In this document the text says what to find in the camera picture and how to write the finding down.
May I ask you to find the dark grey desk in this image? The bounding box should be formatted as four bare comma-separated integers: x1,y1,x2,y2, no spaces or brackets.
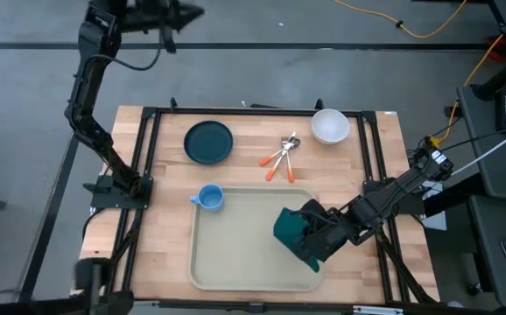
468,194,506,310

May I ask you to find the black aluminium table frame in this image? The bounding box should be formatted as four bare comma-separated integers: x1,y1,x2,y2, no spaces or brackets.
75,96,440,315

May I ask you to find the white cable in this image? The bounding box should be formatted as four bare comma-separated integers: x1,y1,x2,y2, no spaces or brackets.
427,123,506,185

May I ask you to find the beige plastic tray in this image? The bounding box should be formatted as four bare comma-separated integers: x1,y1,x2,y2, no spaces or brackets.
187,186,325,293

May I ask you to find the green cloth napkin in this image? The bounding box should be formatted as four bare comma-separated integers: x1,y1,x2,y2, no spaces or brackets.
272,206,322,274

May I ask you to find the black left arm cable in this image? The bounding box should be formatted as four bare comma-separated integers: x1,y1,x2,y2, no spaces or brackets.
87,41,163,72

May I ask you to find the yellow hanging power cable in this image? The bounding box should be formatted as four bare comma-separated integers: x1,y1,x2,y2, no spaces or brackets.
427,3,506,148

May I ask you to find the silver aluminium bracket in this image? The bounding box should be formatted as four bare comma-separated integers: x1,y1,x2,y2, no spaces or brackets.
352,304,405,315

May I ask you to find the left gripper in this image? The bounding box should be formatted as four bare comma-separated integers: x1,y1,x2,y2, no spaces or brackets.
119,0,206,53

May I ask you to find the yellow floor cable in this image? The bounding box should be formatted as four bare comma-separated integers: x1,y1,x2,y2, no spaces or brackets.
332,0,468,39

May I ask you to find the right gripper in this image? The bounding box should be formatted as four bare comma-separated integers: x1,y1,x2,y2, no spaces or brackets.
292,199,355,263

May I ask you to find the white bowl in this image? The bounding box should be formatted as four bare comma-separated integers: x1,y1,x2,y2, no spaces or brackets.
310,108,351,146

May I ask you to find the dark blue plate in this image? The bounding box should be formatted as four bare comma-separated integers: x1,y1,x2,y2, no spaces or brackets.
183,120,235,165

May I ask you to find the orange-handled spoon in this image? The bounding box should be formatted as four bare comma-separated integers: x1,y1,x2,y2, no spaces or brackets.
258,137,301,168

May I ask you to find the light blue mug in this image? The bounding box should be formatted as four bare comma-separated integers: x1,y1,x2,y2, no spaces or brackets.
189,183,226,214

